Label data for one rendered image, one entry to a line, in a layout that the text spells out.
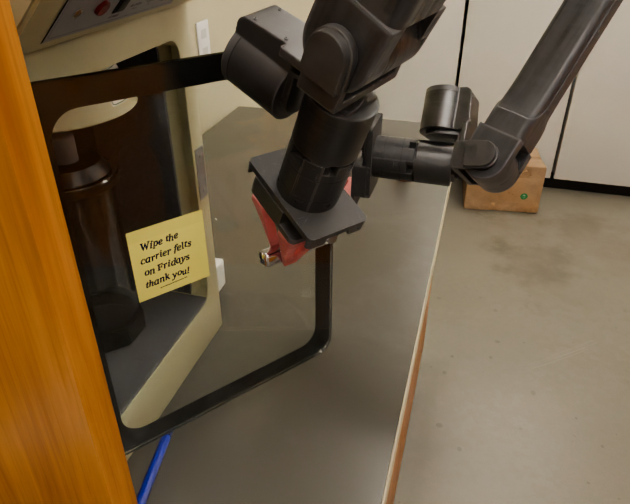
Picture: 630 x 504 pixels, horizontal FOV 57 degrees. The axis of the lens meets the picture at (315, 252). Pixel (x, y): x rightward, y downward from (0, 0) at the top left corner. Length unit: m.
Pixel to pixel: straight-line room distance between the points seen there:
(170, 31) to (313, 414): 0.49
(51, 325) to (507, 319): 2.27
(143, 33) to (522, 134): 0.44
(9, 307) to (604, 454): 1.93
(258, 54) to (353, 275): 0.62
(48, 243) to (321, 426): 0.46
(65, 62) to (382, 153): 0.41
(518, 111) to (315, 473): 0.49
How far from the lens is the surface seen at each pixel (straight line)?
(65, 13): 0.47
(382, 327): 0.91
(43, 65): 0.53
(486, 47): 3.50
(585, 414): 2.25
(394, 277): 1.02
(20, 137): 0.37
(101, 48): 0.59
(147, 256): 0.56
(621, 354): 2.56
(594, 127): 3.66
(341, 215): 0.51
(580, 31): 0.79
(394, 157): 0.77
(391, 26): 0.37
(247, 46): 0.47
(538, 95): 0.77
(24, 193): 0.38
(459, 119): 0.79
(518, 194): 3.38
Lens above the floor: 1.50
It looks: 31 degrees down
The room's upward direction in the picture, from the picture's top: straight up
